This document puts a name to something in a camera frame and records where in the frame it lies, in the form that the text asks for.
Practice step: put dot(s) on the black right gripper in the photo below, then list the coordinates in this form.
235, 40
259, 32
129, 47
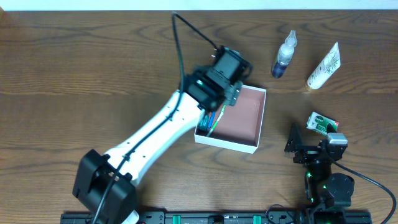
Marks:
308, 152

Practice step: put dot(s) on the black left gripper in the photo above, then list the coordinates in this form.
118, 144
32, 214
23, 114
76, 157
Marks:
232, 94

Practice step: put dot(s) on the green white Dettol soap pack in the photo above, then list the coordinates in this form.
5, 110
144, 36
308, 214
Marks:
318, 123

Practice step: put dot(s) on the green white toothbrush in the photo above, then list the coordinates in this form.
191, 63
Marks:
216, 122

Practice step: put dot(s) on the blue disposable razor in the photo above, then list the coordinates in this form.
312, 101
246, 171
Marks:
211, 119

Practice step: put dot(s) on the pink cardboard box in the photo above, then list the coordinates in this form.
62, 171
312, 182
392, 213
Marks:
239, 128

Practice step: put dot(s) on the green white toothpaste tube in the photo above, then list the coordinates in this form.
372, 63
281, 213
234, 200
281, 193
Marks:
203, 124

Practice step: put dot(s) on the clear pump bottle blue liquid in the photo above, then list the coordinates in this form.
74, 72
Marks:
284, 55

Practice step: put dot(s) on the white bamboo print lotion tube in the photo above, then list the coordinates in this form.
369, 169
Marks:
327, 67

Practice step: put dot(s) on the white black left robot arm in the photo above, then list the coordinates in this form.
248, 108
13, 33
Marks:
106, 183

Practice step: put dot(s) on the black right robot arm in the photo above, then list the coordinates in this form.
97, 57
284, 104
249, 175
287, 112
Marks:
329, 193

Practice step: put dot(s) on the black mounting rail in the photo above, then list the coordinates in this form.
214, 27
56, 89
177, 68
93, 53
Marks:
158, 217

